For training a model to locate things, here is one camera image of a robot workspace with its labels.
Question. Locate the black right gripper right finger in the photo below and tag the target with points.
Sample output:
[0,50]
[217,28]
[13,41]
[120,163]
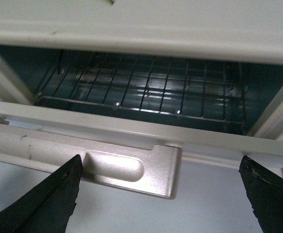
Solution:
[264,190]

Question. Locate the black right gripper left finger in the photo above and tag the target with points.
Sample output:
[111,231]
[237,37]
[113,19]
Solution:
[47,207]

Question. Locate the glass oven door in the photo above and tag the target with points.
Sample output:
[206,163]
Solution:
[221,149]

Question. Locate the silver oven door handle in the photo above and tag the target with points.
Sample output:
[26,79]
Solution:
[151,172]

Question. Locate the cream Toshiba toaster oven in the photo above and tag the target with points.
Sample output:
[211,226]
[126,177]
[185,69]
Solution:
[235,30]

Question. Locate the metal wire oven rack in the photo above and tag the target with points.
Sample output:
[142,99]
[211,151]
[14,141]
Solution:
[181,87]

